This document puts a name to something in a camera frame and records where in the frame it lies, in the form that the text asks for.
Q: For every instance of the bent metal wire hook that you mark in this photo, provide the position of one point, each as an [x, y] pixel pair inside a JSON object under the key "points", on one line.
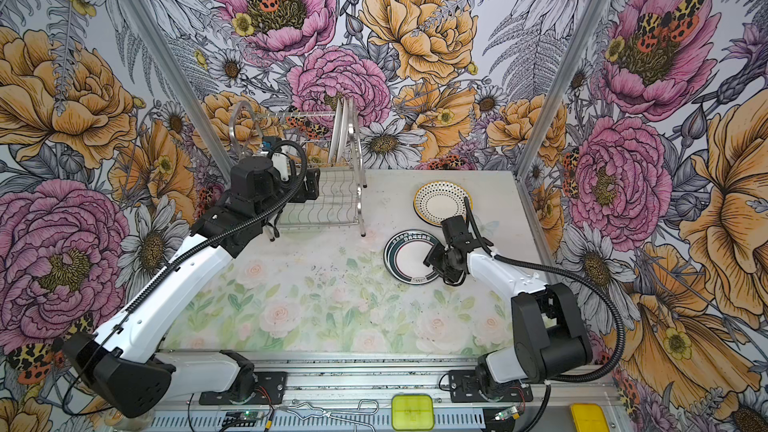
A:
{"points": [[359, 418]]}

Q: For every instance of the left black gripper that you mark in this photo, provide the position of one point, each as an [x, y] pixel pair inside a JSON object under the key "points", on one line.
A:
{"points": [[299, 193]]}

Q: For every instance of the chrome wire dish rack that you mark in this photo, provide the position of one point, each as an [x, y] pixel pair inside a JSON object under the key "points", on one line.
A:
{"points": [[319, 152]]}

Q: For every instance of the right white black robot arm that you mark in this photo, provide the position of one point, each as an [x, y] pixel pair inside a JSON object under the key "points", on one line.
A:
{"points": [[550, 341]]}

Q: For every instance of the green square lid box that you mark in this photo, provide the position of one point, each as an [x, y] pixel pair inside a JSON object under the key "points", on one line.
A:
{"points": [[412, 412]]}

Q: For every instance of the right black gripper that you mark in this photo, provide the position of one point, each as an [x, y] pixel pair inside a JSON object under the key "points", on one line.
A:
{"points": [[432, 258]]}

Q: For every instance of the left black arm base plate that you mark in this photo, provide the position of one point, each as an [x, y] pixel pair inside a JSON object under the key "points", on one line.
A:
{"points": [[264, 387]]}

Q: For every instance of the small green circuit board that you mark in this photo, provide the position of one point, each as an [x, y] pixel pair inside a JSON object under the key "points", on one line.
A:
{"points": [[246, 418]]}

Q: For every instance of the yellow box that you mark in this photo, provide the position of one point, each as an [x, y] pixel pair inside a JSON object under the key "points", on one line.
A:
{"points": [[589, 418]]}

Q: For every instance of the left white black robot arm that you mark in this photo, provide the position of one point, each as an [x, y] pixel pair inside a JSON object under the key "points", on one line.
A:
{"points": [[118, 361]]}

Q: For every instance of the yellow rimmed white plate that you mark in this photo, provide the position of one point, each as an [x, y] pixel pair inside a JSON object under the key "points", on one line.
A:
{"points": [[439, 200]]}

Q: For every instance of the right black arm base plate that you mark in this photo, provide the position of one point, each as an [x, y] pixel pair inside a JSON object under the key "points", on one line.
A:
{"points": [[468, 386]]}

